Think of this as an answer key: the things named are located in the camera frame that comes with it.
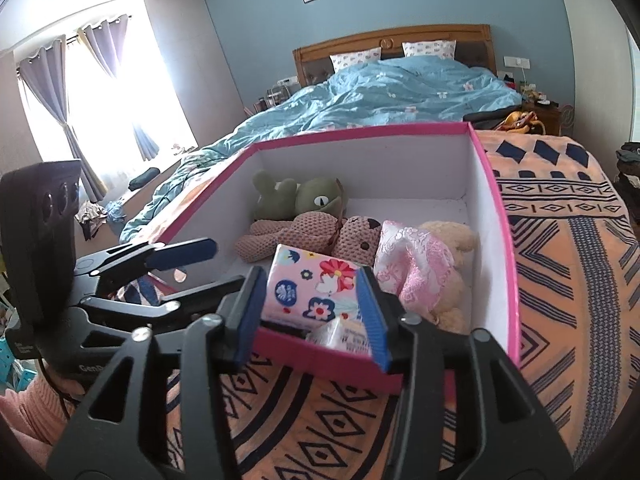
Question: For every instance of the pink cardboard box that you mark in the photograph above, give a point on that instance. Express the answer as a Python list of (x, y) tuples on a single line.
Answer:
[(400, 160)]

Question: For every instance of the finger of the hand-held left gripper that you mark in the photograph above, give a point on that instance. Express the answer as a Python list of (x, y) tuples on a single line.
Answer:
[(190, 252), (150, 310)]

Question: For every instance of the pink floral tissue pack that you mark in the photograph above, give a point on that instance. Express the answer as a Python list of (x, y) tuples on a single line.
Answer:
[(310, 285)]

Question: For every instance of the green frog plush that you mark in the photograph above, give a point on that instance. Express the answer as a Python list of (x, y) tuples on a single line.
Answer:
[(312, 197)]

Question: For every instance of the pink knitted bunny plush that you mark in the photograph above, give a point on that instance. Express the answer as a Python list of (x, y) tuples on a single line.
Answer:
[(305, 227)]

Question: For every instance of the purple curtain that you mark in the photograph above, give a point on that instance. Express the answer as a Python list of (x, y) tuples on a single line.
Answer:
[(107, 45), (47, 85)]

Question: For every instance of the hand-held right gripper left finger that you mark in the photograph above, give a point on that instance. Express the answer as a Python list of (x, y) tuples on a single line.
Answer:
[(250, 310)]

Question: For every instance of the beige fluffy plush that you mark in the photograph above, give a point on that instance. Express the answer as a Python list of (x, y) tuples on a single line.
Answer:
[(457, 305)]

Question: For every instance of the person's left forearm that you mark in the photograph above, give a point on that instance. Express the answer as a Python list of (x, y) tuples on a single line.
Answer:
[(30, 410)]

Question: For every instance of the black cloth bundle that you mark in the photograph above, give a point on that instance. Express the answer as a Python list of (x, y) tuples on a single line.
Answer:
[(145, 178)]

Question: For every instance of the wooden headboard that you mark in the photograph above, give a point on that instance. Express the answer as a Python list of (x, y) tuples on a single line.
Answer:
[(400, 32)]

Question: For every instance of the white printed pillow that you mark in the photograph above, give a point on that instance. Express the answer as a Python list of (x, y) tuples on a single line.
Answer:
[(429, 49), (356, 59)]

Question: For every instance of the wooden nightstand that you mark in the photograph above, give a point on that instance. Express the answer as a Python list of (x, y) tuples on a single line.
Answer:
[(547, 120)]

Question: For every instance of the white wall socket panel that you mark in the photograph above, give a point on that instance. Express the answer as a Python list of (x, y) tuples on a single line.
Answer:
[(287, 80), (516, 62)]

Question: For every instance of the blue duvet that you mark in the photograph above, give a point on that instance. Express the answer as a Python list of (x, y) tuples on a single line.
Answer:
[(375, 95)]

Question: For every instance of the bedside bottles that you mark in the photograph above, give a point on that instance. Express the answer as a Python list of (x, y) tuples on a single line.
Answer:
[(272, 95)]

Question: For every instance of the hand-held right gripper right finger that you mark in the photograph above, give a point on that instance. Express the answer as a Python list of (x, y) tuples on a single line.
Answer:
[(372, 320)]

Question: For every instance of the yellow red bag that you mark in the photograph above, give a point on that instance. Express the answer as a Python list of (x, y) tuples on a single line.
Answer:
[(520, 121)]

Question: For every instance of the black bag on bed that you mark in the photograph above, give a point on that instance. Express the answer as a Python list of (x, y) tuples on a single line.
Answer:
[(629, 160)]

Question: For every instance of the colourful clothes heap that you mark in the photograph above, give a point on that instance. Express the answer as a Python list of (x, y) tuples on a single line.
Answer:
[(92, 215)]

